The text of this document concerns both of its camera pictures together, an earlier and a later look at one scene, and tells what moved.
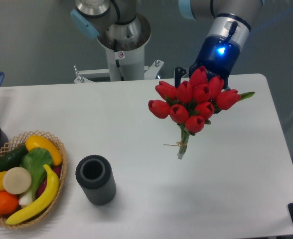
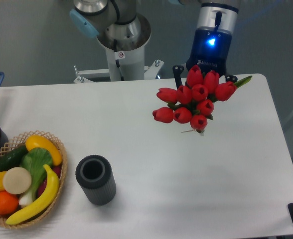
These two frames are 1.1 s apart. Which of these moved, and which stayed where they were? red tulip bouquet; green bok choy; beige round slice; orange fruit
Moved: red tulip bouquet
Stayed: orange fruit; beige round slice; green bok choy
